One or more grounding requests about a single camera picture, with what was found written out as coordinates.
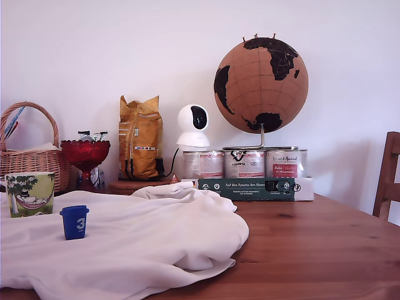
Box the blue coffee capsule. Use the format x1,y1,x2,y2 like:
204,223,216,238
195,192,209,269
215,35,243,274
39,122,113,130
59,204,90,241

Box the yellow coffee bag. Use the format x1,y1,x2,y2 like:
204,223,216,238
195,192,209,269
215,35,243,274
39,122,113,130
117,94,164,181

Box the green illustrated coffee cup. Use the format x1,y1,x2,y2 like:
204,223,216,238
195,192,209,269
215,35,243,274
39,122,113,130
0,171,56,219

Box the silver tin with red label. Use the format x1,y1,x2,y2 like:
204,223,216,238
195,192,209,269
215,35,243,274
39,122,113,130
182,149,225,179

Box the silver tin with black logo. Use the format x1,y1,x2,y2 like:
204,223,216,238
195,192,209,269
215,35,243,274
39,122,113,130
223,149,266,179

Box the green and white cardboard tray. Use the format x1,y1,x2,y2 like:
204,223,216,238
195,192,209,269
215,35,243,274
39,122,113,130
181,176,315,203

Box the metal globe stand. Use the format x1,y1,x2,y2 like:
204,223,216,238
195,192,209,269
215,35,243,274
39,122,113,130
222,122,298,151

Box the cork globe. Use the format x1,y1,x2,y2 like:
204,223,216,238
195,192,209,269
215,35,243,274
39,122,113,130
213,36,309,134

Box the silver tin with script lettering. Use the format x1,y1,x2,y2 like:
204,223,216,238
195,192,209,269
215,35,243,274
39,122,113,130
264,148,309,179

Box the white cloth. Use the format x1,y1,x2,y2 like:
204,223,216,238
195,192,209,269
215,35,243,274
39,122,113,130
0,182,250,300

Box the blue and white pen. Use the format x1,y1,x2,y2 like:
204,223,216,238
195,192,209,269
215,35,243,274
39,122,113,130
2,106,26,140

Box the red pen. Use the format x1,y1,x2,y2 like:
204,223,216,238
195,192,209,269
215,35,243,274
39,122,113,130
5,121,19,140

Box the wooden chair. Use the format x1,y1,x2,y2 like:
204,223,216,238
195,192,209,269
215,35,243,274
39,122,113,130
372,131,400,226

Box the white dome security camera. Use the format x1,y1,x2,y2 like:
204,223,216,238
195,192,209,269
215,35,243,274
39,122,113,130
176,104,211,148

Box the black power cable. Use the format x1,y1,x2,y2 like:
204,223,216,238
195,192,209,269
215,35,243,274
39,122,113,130
154,146,181,179

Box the red glass pedestal bowl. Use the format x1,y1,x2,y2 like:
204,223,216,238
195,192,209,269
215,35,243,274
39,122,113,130
60,139,111,192

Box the wicker basket with handle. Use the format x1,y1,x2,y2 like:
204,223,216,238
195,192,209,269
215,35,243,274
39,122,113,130
0,101,73,192

